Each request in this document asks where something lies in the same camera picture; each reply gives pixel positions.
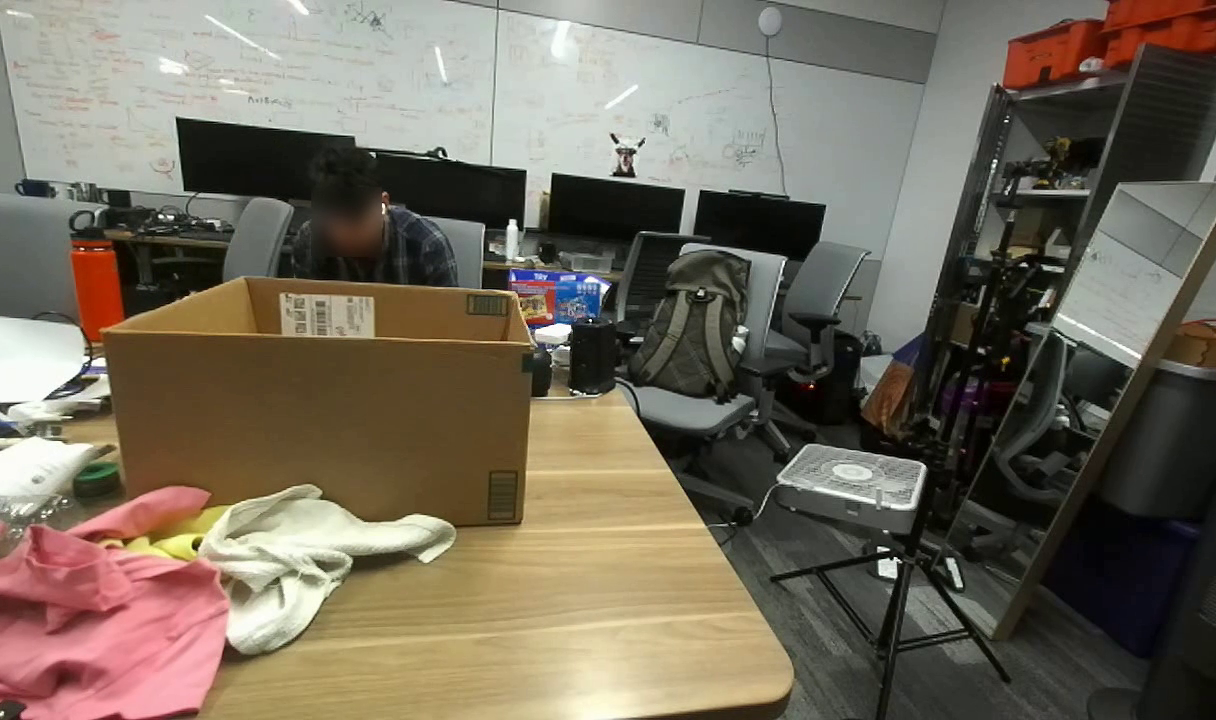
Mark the orange storage bin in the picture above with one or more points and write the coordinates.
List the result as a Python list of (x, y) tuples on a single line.
[(1172, 34), (1055, 48)]

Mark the gray office chair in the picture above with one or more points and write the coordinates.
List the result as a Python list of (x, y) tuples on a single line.
[(820, 287), (473, 248), (691, 410), (256, 243)]

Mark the black mesh office chair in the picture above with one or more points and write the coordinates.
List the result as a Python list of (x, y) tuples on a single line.
[(648, 272)]

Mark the black cup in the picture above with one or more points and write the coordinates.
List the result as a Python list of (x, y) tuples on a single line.
[(595, 357)]

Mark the gray trash bin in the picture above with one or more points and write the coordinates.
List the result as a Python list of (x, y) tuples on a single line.
[(1170, 443)]

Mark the blue product box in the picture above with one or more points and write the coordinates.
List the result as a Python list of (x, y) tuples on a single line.
[(560, 297)]

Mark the round white wall sensor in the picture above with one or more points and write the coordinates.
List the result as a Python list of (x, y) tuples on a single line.
[(768, 22)]

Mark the cluttered dark desk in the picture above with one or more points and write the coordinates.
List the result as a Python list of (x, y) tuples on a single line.
[(169, 244)]

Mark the seated person in plaid shirt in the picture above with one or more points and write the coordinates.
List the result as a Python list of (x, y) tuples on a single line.
[(368, 244)]

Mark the clear plastic bag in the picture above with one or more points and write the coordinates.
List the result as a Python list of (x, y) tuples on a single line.
[(22, 478)]

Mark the white plastic floor box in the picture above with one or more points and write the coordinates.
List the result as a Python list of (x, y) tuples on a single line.
[(849, 483)]

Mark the dark blue bin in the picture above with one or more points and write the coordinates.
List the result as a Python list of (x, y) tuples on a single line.
[(1120, 580)]

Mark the brown cardboard box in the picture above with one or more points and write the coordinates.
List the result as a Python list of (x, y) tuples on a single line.
[(314, 426)]

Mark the orange item on bin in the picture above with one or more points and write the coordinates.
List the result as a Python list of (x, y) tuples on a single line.
[(1209, 342)]

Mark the pink shirt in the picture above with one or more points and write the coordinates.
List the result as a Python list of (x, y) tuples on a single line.
[(88, 627)]

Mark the white paper sheet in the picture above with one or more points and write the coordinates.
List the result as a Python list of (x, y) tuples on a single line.
[(22, 357)]

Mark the yellow cloth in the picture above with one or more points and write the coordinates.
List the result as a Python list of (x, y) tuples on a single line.
[(188, 536)]

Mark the wall whiteboard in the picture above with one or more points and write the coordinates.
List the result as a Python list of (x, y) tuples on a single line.
[(569, 107)]

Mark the orange brown floor bag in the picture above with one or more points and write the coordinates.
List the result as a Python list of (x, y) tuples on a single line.
[(891, 385)]

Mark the large gray chair back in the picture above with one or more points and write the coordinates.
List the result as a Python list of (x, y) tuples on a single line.
[(15, 253)]

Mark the white knitted towel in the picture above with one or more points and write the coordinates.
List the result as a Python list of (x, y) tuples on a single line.
[(289, 562)]

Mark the green tape roll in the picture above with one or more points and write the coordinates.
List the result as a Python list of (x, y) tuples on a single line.
[(97, 473)]

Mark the gray green backpack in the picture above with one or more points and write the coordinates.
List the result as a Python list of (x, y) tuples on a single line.
[(693, 334)]

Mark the orange cylinder bottle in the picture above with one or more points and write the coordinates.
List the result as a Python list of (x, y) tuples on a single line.
[(97, 287)]

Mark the black tripod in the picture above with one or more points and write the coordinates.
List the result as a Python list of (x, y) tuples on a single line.
[(898, 613)]

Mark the small wall figurine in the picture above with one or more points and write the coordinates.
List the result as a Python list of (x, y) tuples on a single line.
[(626, 153)]

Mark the black computer monitor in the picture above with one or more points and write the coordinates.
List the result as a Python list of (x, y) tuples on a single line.
[(454, 193), (763, 225), (613, 206), (254, 153)]

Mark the metal shelf rack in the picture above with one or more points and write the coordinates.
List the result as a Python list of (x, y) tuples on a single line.
[(1055, 91)]

